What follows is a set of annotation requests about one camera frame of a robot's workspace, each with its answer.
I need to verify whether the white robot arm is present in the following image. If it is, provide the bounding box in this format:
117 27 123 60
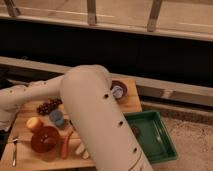
0 65 153 171

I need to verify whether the wooden board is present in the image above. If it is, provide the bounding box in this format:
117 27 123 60
0 77 143 171

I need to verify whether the orange apple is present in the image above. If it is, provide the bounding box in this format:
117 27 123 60
26 117 43 132

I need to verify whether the bunch of dark grapes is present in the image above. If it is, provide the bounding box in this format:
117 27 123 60
36 99 62 115

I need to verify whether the peeled banana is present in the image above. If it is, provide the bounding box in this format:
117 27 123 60
75 143 90 159

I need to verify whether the blue plastic cup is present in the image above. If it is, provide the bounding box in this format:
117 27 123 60
49 110 64 126

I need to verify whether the red bowl with egg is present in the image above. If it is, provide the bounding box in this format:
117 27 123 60
31 126 60 153

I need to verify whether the maroon bowl with cloth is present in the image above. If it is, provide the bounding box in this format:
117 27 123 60
111 80 127 99

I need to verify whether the green plastic tray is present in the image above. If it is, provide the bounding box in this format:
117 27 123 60
125 110 177 164

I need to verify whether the silver metal fork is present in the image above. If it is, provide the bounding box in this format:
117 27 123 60
12 136 19 167

